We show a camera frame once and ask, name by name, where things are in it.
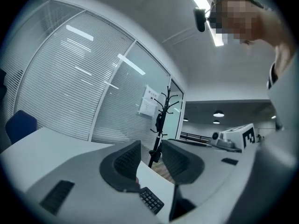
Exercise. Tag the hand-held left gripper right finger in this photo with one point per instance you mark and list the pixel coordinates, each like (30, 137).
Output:
(217, 176)

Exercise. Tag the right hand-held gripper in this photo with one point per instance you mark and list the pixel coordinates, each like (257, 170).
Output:
(247, 136)

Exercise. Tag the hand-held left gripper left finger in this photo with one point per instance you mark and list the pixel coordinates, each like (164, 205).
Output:
(88, 171)

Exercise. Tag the black keyboard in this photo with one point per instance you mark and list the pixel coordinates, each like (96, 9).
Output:
(151, 200)

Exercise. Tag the black metal railing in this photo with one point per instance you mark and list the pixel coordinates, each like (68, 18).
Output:
(195, 136)

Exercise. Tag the black coat rack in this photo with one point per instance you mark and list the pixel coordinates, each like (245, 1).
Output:
(161, 125)

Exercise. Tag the white paper notices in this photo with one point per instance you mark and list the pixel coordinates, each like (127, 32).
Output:
(148, 101)

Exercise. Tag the blue chair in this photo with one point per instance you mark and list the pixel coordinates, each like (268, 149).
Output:
(21, 126)

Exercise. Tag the glass partition with blinds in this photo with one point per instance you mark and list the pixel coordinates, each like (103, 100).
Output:
(70, 78)

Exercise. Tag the person's grey black knit top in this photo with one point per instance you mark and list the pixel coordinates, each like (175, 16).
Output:
(272, 77)

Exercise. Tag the black mesh office chair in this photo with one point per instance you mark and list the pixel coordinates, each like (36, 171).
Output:
(2, 85)

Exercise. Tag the long ceiling light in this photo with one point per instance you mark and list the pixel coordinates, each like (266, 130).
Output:
(205, 13)

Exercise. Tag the person's head and neck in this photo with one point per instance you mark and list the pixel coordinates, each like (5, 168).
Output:
(264, 24)

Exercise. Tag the black head-mounted camera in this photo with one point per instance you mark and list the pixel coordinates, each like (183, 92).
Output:
(200, 20)

